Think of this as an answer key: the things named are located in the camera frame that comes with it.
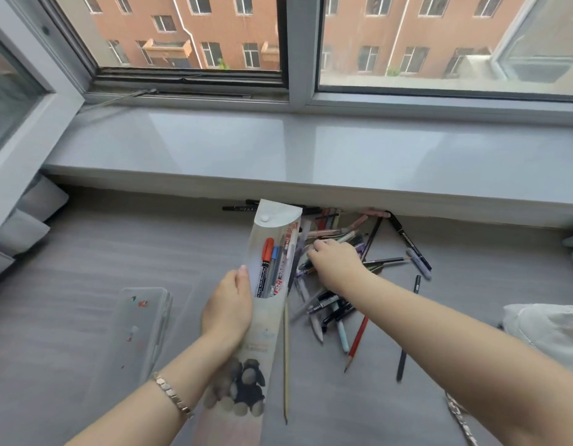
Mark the person's right hand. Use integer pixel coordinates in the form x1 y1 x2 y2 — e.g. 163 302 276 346
306 238 375 300

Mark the person's left hand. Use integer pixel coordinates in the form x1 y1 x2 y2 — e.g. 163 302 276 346
200 266 254 354

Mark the cartoon sheep pencil pouch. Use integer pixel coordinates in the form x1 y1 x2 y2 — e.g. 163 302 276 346
191 198 304 446

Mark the pile of pens and pencils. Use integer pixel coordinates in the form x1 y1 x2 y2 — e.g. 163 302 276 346
221 198 434 344

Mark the red label refill packet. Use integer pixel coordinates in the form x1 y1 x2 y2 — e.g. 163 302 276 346
273 222 302 298

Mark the bundle of marker pens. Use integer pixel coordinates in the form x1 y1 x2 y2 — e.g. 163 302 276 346
255 236 297 299

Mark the black marker pen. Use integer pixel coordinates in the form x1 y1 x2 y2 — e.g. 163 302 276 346
388 212 421 258

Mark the pale teal pen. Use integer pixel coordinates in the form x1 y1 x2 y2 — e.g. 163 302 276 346
335 318 350 354

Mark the red pencil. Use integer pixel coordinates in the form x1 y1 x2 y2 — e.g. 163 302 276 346
343 315 370 373

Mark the thin wooden stick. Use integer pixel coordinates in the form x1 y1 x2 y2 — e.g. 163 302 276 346
283 304 291 424

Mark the white quilted backpack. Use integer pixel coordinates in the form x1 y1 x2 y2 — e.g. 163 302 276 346
446 302 573 446

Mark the person's right forearm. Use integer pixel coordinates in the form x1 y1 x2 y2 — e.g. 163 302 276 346
349 273 573 446

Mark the person's left forearm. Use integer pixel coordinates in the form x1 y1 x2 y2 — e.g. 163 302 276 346
65 331 241 446

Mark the clear sticker pencil box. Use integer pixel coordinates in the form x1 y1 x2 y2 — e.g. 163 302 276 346
89 286 174 414

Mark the grey wooden desk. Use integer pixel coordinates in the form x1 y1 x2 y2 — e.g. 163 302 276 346
0 186 573 446

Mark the white window sill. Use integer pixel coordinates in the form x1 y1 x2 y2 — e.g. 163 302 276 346
41 106 573 230

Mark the open white window sash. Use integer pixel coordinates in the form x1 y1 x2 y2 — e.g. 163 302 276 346
0 0 85 242

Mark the brick apartment building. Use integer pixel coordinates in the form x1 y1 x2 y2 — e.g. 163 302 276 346
54 0 573 96

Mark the silver link bracelet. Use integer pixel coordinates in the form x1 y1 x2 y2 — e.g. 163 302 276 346
151 372 195 419

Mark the white window frame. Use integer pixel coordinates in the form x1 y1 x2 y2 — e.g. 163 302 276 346
35 0 573 126

